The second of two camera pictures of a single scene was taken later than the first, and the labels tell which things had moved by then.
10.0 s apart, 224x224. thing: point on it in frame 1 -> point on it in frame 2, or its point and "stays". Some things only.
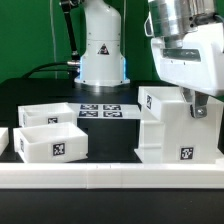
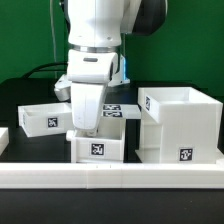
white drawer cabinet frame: [170, 135] stays
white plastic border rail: [112, 175] stays
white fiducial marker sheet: [122, 110] stays
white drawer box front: [51, 143] -> [107, 146]
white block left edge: [4, 139] stays
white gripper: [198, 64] -> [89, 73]
